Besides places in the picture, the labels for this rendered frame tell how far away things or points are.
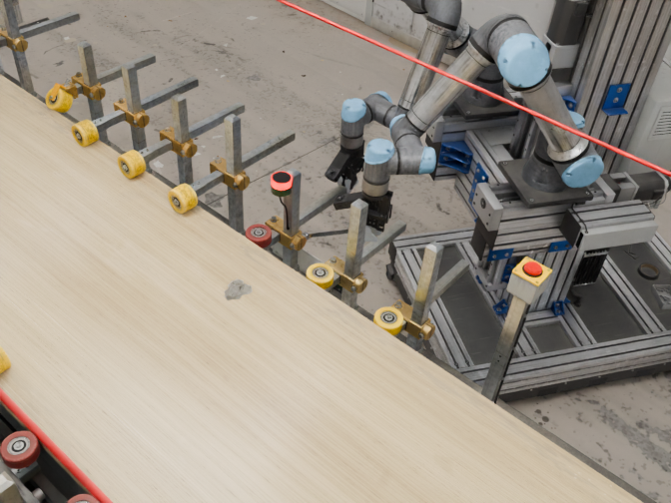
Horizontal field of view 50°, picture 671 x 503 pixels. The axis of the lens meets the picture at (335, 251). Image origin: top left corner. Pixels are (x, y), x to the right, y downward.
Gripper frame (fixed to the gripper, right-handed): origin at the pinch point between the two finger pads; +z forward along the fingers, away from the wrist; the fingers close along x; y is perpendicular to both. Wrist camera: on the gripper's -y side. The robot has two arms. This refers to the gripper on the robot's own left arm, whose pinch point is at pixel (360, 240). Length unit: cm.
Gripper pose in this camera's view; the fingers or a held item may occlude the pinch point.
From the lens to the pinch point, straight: 217.6
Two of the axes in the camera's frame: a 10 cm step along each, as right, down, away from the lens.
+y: 9.3, 2.8, -2.2
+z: -0.6, 7.3, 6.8
